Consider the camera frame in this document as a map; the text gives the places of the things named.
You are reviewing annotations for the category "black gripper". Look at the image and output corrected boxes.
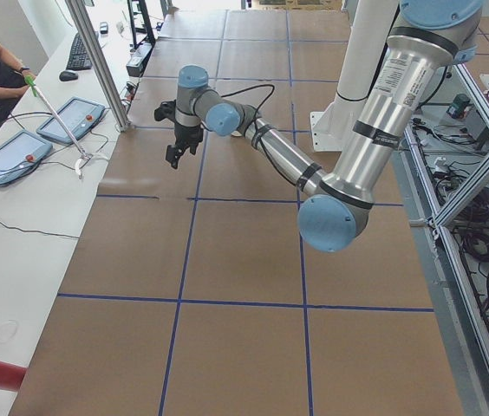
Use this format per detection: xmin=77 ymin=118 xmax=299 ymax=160
xmin=166 ymin=123 xmax=204 ymax=169

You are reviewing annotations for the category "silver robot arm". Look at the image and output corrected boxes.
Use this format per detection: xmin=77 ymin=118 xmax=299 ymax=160
xmin=154 ymin=1 xmax=483 ymax=252

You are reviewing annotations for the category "far blue teach pendant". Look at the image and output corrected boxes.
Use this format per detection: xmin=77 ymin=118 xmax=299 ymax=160
xmin=36 ymin=97 xmax=106 ymax=145

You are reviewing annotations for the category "blue teach pendant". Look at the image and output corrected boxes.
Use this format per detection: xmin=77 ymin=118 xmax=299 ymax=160
xmin=36 ymin=97 xmax=106 ymax=145
xmin=0 ymin=130 xmax=52 ymax=185

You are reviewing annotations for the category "black computer keyboard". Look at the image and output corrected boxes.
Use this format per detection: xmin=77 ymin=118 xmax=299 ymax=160
xmin=66 ymin=34 xmax=92 ymax=71

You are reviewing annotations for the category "black computer mouse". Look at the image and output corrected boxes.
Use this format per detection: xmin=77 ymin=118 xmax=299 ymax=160
xmin=58 ymin=70 xmax=79 ymax=82

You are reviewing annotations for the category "near blue teach pendant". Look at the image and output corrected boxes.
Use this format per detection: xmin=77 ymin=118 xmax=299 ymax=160
xmin=0 ymin=130 xmax=52 ymax=185

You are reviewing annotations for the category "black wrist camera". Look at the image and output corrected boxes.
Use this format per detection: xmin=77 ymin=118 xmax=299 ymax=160
xmin=153 ymin=101 xmax=176 ymax=122

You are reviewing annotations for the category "black camera cable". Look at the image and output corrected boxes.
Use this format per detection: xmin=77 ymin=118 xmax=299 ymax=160
xmin=200 ymin=83 xmax=277 ymax=140

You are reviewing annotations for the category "aluminium frame post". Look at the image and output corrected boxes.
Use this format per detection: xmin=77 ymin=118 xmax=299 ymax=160
xmin=65 ymin=0 xmax=130 ymax=132

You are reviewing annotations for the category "green handled litter picker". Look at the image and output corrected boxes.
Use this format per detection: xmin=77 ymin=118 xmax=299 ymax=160
xmin=24 ymin=75 xmax=109 ymax=179

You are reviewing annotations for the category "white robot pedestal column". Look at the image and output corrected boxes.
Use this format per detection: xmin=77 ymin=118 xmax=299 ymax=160
xmin=310 ymin=0 xmax=399 ymax=152

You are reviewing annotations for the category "aluminium side frame rack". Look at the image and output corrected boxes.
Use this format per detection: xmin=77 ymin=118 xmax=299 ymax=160
xmin=394 ymin=54 xmax=489 ymax=415

